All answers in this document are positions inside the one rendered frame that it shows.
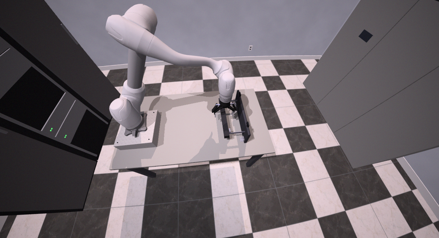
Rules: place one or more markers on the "black rectangular panel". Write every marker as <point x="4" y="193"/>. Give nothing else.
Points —
<point x="242" y="117"/>

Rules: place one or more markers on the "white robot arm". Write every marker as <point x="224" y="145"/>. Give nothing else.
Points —
<point x="135" y="30"/>

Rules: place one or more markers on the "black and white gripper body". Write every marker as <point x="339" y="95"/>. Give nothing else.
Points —
<point x="224" y="104"/>

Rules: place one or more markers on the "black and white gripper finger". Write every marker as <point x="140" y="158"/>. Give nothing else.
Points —
<point x="232" y="108"/>
<point x="216" y="108"/>

